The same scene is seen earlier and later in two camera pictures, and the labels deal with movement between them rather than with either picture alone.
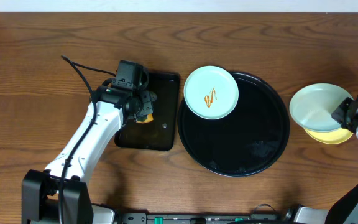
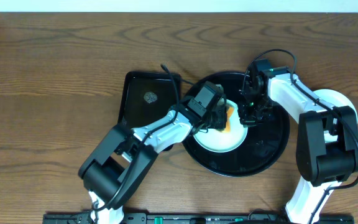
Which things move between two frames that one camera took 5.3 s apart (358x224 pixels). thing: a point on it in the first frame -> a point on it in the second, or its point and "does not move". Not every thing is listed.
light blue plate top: x=211 y=92 -> x=220 y=141
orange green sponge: x=144 y=119 -> x=230 y=110
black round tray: x=248 y=140 does not move
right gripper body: x=340 y=112 -> x=258 y=110
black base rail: x=204 y=218 does not move
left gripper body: x=148 y=106 -> x=217 y=119
